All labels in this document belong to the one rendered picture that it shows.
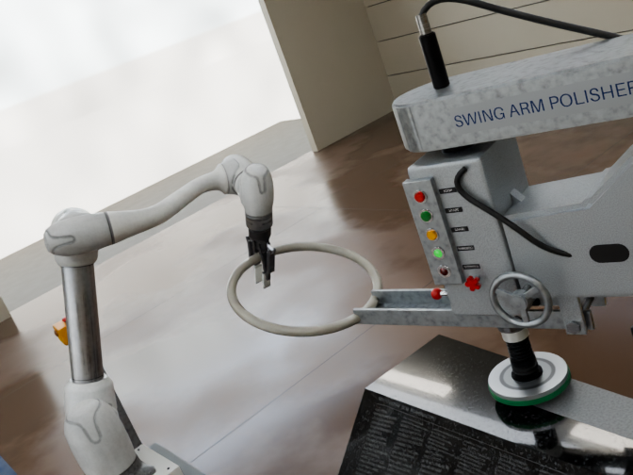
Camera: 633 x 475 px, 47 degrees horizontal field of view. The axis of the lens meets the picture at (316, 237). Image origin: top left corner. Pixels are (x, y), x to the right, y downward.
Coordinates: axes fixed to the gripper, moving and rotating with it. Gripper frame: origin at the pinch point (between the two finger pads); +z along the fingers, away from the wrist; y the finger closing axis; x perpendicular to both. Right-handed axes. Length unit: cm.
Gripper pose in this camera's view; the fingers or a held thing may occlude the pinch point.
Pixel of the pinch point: (262, 276)
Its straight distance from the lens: 252.4
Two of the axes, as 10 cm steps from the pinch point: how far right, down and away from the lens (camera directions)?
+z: 0.1, 8.5, 5.3
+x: 7.4, -3.6, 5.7
